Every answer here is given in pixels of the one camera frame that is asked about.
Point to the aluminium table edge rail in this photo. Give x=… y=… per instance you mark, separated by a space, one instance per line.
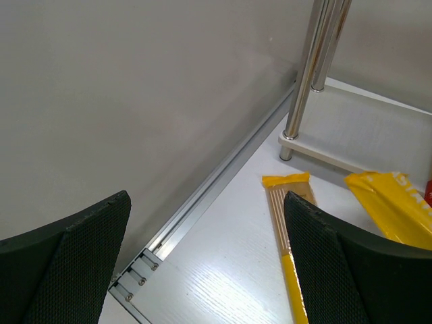
x=128 y=282

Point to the yellow pasta bag left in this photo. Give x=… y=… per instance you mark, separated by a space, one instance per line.
x=277 y=187

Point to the yellow pasta bag centre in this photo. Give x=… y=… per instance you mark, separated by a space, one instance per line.
x=394 y=204

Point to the left red spaghetti bag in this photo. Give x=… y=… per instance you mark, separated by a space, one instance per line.
x=428 y=193

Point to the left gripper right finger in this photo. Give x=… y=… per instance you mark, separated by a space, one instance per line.
x=349 y=275

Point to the white two-tier shelf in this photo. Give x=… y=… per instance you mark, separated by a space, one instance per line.
x=362 y=99

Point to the yellow pasta bag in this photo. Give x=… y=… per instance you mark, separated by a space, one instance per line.
x=394 y=204
x=277 y=187

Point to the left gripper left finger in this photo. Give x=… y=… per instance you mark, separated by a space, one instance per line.
x=60 y=272

